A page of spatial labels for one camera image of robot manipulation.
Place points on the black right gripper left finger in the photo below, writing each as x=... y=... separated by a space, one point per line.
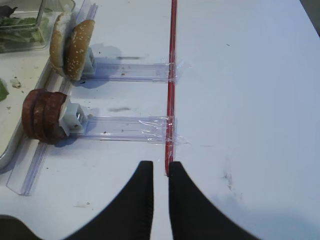
x=129 y=216

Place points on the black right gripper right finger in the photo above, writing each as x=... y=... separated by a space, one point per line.
x=194 y=217

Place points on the stack of sausage slices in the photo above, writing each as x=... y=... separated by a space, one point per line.
x=40 y=115

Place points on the green lettuce in box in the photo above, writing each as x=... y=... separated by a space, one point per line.
x=17 y=34

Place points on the clear plastic lettuce box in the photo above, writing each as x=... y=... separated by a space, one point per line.
x=35 y=8

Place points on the white lower pusher block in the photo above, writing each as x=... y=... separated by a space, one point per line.
x=72 y=118

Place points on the white pusher block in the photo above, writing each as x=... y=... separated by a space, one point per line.
x=72 y=118
x=90 y=65

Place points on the red plastic strip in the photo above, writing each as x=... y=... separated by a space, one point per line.
x=170 y=124

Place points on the white upper pusher block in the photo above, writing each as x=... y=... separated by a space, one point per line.
x=90 y=65

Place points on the white metal tray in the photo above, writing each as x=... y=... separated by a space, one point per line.
x=19 y=79

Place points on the sesame bun half outer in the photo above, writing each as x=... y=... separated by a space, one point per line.
x=77 y=51

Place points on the sesame bun half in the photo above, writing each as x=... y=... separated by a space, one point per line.
x=77 y=51
x=61 y=30

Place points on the sesame bun half inner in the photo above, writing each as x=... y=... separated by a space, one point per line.
x=61 y=30

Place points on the clear lower right rail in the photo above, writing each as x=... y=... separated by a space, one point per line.
x=151 y=129

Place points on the clear long right rail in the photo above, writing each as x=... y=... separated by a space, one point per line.
x=25 y=172

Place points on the clear upper right rail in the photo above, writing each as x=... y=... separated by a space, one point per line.
x=155 y=73

